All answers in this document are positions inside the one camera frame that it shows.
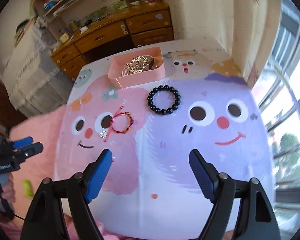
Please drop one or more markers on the pink blanket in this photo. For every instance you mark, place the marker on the pink blanket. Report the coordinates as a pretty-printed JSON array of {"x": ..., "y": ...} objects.
[{"x": 45, "y": 219}]

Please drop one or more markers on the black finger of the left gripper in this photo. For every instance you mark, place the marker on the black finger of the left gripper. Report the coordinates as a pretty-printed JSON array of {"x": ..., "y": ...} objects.
[{"x": 28, "y": 151}]

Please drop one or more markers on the cartoon printed table mat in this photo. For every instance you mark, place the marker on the cartoon printed table mat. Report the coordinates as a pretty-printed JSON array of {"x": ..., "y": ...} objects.
[{"x": 202, "y": 103}]

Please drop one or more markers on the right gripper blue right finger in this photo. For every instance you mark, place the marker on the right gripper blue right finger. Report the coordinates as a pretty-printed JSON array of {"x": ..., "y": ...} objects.
[{"x": 255, "y": 220}]

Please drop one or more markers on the person left hand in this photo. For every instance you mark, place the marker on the person left hand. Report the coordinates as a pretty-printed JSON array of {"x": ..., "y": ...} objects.
[{"x": 8, "y": 190}]

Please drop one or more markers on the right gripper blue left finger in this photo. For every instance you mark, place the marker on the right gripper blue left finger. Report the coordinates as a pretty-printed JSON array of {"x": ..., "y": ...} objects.
[{"x": 45, "y": 217}]

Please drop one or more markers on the white lace cover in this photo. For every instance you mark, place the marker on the white lace cover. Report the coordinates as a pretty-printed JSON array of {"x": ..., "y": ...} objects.
[{"x": 35, "y": 85}]

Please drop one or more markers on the floral cream curtain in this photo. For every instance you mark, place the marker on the floral cream curtain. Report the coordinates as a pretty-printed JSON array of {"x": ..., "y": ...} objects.
[{"x": 246, "y": 29}]

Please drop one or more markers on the wooden desk with drawers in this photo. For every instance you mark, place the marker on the wooden desk with drawers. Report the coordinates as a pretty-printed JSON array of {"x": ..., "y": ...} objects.
[{"x": 128, "y": 28}]

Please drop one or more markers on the pink smart watch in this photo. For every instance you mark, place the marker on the pink smart watch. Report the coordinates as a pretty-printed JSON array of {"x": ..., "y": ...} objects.
[{"x": 153, "y": 62}]

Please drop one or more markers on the green wrapper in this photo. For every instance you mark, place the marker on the green wrapper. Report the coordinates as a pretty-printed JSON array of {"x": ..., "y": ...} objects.
[{"x": 28, "y": 188}]

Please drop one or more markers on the gold ornate hair crown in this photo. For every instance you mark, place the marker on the gold ornate hair crown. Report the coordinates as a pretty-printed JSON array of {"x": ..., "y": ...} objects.
[{"x": 136, "y": 65}]

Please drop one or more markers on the pink storage tray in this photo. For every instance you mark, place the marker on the pink storage tray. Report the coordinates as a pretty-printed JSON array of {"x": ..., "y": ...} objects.
[{"x": 119, "y": 62}]

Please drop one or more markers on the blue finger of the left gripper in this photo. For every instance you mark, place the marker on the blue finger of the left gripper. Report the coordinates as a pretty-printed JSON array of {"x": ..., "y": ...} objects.
[{"x": 22, "y": 143}]

